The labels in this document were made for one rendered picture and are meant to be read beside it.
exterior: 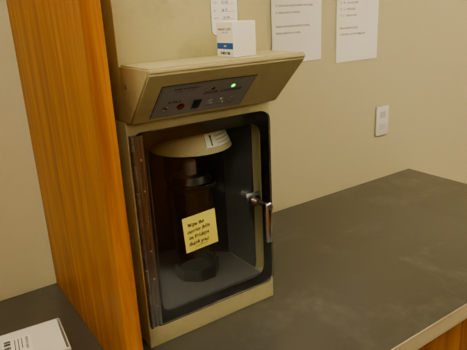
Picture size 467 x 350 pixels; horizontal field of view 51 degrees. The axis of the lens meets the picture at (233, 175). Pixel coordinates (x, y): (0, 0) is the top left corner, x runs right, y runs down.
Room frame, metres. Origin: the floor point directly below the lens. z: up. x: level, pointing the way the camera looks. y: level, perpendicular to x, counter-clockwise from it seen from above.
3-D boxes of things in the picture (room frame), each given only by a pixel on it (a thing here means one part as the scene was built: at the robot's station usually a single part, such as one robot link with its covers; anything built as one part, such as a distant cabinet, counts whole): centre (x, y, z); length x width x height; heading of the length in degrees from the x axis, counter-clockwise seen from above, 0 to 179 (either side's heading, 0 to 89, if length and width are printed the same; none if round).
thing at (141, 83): (0.89, 0.02, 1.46); 0.32 x 0.11 x 0.10; 124
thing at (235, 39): (0.92, -0.02, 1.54); 0.05 x 0.05 x 0.06; 35
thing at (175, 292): (0.93, 0.05, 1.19); 0.30 x 0.01 x 0.40; 123
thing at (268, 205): (0.97, -0.06, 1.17); 0.05 x 0.03 x 0.10; 33
